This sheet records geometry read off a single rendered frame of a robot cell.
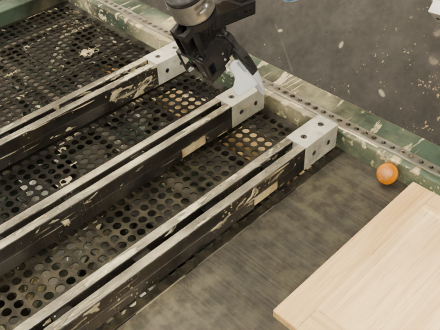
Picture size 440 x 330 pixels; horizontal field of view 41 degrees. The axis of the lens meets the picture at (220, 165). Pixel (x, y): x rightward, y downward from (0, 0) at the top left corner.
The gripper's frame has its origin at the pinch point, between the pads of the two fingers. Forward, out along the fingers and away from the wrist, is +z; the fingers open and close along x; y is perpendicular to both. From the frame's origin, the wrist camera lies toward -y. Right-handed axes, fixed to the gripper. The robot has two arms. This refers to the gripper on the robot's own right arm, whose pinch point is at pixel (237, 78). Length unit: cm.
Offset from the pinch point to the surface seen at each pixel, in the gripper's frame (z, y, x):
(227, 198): 20.2, 16.3, 3.1
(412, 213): 36.4, -6.7, 32.0
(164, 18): 39, -28, -70
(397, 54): 101, -90, -28
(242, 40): 110, -74, -100
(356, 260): 29.1, 10.9, 30.5
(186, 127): 23.9, 5.6, -21.1
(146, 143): 19.8, 15.4, -23.6
